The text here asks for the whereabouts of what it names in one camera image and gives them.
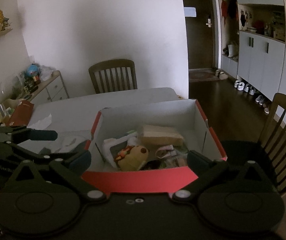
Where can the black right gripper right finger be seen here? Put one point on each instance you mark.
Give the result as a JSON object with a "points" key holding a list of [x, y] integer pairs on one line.
{"points": [[240, 173]]}

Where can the blue globe toy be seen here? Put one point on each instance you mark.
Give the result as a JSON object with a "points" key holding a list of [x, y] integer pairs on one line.
{"points": [[32, 71]]}

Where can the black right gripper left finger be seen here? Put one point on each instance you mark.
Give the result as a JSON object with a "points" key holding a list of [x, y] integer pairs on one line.
{"points": [[60, 170]]}

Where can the red cardboard storage box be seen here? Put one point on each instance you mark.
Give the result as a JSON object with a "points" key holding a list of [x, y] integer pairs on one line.
{"points": [[168, 174]]}

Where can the white shoe cabinet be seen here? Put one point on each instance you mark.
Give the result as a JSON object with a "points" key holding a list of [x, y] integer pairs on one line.
{"points": [[252, 40]]}

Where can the white paper sheet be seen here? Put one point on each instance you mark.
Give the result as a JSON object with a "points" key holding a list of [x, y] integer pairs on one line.
{"points": [[42, 124]]}

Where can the dark entrance door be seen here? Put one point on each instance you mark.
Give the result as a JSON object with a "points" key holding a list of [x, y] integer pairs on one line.
{"points": [[200, 33]]}

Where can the beige sponge block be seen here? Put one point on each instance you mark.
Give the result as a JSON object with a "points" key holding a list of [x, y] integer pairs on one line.
{"points": [[160, 135]]}

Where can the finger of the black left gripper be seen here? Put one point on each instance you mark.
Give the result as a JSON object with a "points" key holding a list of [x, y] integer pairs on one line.
{"points": [[18, 134], [13, 151]]}

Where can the small pink white bottle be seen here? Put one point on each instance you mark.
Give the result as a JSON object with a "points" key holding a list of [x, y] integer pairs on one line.
{"points": [[164, 151]]}

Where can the yellow plush toy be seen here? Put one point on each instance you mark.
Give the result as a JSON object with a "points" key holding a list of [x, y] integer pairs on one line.
{"points": [[131, 158]]}

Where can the white drawer cabinet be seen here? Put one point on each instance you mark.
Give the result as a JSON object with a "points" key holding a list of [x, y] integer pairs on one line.
{"points": [[48, 91]]}

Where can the dark wooden chair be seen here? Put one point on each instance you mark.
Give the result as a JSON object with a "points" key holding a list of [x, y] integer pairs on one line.
{"points": [[113, 76]]}

